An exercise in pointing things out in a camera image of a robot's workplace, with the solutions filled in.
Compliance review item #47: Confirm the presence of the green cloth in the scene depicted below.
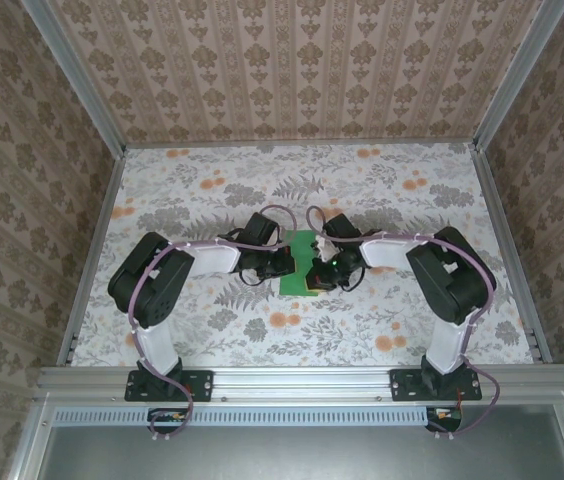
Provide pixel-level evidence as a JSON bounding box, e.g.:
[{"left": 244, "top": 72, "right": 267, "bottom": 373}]
[{"left": 279, "top": 230, "right": 324, "bottom": 297}]

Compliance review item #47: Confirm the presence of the floral patterned table cover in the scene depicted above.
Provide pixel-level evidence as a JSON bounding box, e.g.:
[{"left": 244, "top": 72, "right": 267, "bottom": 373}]
[{"left": 69, "top": 142, "right": 536, "bottom": 369}]

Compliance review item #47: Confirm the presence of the grey metal panel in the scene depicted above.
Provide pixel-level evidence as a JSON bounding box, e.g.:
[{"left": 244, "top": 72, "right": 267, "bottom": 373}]
[{"left": 9, "top": 402, "right": 564, "bottom": 480}]

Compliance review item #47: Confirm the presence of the long aluminium frame rail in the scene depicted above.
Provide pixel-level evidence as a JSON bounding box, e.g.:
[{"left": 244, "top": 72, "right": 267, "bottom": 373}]
[{"left": 36, "top": 364, "right": 564, "bottom": 403}]

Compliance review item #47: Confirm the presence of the right arm's black base plate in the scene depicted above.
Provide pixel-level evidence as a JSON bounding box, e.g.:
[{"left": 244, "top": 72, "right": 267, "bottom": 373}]
[{"left": 390, "top": 368, "right": 483, "bottom": 403}]

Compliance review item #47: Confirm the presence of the grey slotted cable duct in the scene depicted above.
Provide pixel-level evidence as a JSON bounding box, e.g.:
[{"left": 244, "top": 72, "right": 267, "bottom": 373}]
[{"left": 53, "top": 404, "right": 466, "bottom": 427}]

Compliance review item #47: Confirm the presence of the left arm's black base plate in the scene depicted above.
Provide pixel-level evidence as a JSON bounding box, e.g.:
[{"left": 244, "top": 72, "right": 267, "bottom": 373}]
[{"left": 124, "top": 368, "right": 214, "bottom": 403}]

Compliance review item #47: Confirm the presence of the left arm's purple cable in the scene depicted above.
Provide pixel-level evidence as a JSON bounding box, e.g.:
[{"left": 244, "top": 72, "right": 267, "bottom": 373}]
[{"left": 128, "top": 203, "right": 301, "bottom": 444}]

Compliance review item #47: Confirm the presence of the arm's purple cable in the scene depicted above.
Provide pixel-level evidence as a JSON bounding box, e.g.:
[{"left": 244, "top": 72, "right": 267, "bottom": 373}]
[
  {"left": 128, "top": 203, "right": 301, "bottom": 444},
  {"left": 305, "top": 204, "right": 503, "bottom": 442}
]

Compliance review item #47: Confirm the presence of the aluminium side frame rail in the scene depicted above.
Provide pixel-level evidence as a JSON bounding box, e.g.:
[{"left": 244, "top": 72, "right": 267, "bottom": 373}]
[
  {"left": 56, "top": 147, "right": 128, "bottom": 369},
  {"left": 471, "top": 142, "right": 554, "bottom": 365}
]

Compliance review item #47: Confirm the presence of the black cable connector bracket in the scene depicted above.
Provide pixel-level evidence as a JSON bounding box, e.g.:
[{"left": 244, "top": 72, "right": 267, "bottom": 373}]
[
  {"left": 147, "top": 407, "right": 189, "bottom": 434},
  {"left": 424, "top": 405, "right": 464, "bottom": 432}
]

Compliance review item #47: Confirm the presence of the right arm's purple cable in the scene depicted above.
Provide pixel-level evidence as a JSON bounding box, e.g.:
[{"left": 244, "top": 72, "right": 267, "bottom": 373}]
[{"left": 305, "top": 204, "right": 503, "bottom": 442}]

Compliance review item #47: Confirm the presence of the aluminium upright frame post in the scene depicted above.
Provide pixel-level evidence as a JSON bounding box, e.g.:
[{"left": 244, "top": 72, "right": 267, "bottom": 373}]
[
  {"left": 471, "top": 0, "right": 564, "bottom": 151},
  {"left": 20, "top": 0, "right": 128, "bottom": 159}
]

